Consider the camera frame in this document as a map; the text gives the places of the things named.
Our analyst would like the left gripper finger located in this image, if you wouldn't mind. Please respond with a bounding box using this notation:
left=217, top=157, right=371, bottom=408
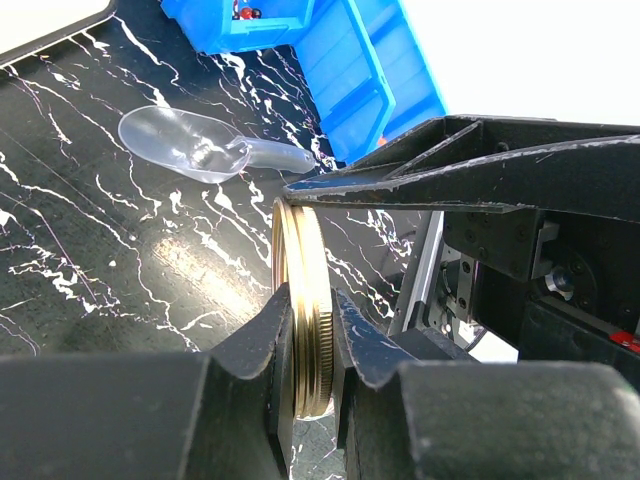
left=1, top=286, right=293, bottom=479
left=332, top=290, right=639, bottom=479

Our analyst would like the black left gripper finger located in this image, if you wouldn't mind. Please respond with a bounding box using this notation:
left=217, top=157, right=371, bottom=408
left=344, top=115, right=639, bottom=178

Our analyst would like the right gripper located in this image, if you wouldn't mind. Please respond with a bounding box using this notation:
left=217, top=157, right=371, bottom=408
left=283, top=135, right=639, bottom=380

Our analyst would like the gold jar lid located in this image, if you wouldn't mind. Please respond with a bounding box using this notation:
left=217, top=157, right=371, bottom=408
left=271, top=198, right=334, bottom=418

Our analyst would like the clear plastic scoop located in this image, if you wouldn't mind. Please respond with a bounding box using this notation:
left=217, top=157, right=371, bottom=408
left=118, top=105, right=315, bottom=184

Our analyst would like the blue bin of gummy candies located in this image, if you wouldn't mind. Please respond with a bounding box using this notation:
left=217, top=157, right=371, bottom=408
left=294, top=0, right=445, bottom=164

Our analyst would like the blue bin of lollipops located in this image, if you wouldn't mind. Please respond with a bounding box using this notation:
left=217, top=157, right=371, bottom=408
left=160, top=0, right=314, bottom=55

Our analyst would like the strawberry pattern tray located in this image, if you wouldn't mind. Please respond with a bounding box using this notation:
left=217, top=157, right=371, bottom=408
left=1, top=0, right=117, bottom=67

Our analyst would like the aluminium front rail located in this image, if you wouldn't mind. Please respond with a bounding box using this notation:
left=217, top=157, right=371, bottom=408
left=388, top=211, right=444, bottom=336

